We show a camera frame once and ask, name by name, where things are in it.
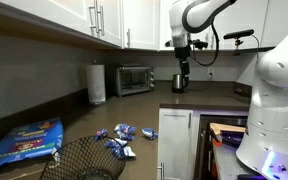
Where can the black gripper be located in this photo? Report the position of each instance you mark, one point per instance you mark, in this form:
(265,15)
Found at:
(183,53)

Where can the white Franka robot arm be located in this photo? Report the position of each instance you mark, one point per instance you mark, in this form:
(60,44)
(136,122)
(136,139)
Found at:
(270,116)

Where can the steel electric kettle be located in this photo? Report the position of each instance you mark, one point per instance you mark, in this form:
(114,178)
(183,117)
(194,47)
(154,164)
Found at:
(177,83)

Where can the silver toaster oven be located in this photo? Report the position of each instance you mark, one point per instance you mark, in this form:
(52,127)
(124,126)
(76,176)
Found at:
(134,80)

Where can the white upper cabinet door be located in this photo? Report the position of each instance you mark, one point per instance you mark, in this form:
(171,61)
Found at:
(280,23)
(140,23)
(240,16)
(165,30)
(50,11)
(112,20)

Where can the white cabinet door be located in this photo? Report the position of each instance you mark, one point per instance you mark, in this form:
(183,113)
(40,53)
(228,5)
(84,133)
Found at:
(50,11)
(240,16)
(165,30)
(140,23)
(280,23)
(112,20)
(175,143)

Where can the white lower cabinet door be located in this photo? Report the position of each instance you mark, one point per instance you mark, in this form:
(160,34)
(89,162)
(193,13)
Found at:
(175,143)

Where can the wooden board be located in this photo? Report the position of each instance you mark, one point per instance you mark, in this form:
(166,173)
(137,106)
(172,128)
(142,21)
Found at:
(227,127)

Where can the blue snack packet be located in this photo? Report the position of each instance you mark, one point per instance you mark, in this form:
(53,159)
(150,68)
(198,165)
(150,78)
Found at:
(125,135)
(115,146)
(149,133)
(100,134)
(124,128)
(129,152)

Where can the black dishwasher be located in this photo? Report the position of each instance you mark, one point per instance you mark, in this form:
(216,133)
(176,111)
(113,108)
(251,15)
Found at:
(202,146)

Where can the white paper towel roll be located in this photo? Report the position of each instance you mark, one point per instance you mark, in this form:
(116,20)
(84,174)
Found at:
(95,83)

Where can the grey perforated robot table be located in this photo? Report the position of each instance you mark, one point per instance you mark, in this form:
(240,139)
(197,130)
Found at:
(227,163)

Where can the blue snack box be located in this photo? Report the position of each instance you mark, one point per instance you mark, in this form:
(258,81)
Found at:
(24,141)

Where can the black camera on stand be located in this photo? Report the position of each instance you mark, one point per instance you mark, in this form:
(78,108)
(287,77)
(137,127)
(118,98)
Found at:
(239,34)

